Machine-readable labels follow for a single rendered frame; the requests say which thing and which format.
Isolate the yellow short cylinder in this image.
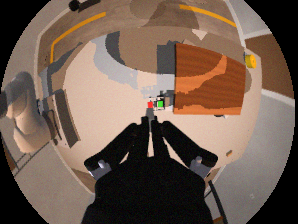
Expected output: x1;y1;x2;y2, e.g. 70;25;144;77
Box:
245;55;256;68

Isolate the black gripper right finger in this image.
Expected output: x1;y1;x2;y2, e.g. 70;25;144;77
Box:
150;108;218;186

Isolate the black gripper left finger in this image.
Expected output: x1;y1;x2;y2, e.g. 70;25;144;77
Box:
84;108;151;187

